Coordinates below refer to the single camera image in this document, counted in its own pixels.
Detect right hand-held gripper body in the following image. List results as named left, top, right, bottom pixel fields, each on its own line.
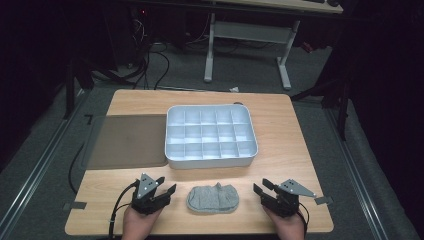
left=261, top=178, right=317, bottom=218

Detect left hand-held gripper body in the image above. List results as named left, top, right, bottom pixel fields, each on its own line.
left=130, top=172, right=168, bottom=215

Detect grey sock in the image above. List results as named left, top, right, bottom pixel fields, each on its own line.
left=186, top=182, right=240, bottom=215

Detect person's left hand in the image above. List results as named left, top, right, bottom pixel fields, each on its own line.
left=121, top=206, right=163, bottom=240

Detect person's right hand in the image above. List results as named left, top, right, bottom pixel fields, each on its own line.
left=263, top=207, right=306, bottom=240

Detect translucent grey box lid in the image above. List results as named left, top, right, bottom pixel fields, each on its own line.
left=81, top=114, right=169, bottom=171

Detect white compartment storage box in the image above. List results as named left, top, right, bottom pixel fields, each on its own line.
left=164, top=104, right=259, bottom=170

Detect black metal stand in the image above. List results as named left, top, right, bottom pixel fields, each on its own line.
left=63, top=58, right=96, bottom=120
left=289, top=76, right=352, bottom=141

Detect dark computer tower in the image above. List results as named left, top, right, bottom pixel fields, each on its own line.
left=109, top=6, right=151, bottom=68

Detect light wooden desk top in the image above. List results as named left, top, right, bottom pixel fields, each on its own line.
left=213, top=0, right=344, bottom=14

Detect right hand-held gripper cable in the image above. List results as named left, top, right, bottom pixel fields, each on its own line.
left=297, top=201, right=310, bottom=234

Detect hand-held gripper cable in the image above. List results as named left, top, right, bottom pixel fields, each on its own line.
left=107, top=181, right=139, bottom=240
left=297, top=201, right=310, bottom=234

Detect left hand-held gripper cable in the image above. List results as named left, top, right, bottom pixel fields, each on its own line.
left=107, top=181, right=139, bottom=240

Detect metal floor rail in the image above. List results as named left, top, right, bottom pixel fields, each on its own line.
left=0, top=89, right=88, bottom=234
left=324, top=108, right=390, bottom=240

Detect thin black floor cable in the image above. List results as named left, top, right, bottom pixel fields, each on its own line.
left=68, top=143, right=86, bottom=195

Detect black floor cables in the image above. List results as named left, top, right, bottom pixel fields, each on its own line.
left=129, top=41, right=171, bottom=91

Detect white metal desk frame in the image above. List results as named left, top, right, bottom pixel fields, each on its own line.
left=203, top=13, right=301, bottom=91

